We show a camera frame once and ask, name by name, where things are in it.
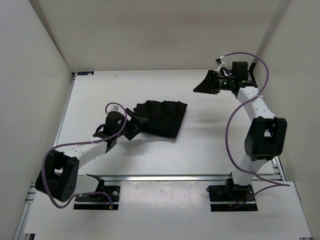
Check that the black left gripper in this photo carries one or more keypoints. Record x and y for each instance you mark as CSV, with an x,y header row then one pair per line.
x,y
133,130

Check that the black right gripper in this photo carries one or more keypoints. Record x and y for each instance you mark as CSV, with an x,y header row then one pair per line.
x,y
209,83

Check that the black pleated skirt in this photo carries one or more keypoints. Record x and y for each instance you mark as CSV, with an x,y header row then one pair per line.
x,y
164,119

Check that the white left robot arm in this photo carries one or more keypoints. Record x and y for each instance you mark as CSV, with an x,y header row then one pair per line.
x,y
59,171

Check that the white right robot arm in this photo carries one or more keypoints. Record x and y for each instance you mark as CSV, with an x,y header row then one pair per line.
x,y
264,140

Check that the blue label left corner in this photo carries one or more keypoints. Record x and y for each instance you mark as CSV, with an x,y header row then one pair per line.
x,y
85,73

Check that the white front cover board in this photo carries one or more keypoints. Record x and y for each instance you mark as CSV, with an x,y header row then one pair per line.
x,y
174,210

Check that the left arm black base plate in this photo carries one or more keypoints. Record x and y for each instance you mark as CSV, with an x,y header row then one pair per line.
x,y
100,201

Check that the aluminium table edge rail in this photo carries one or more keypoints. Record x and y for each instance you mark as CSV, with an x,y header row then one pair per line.
x,y
139,178

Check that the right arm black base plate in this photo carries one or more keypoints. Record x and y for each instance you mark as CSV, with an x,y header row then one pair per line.
x,y
229,199

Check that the left aluminium frame rail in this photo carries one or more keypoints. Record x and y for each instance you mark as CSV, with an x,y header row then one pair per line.
x,y
19,233

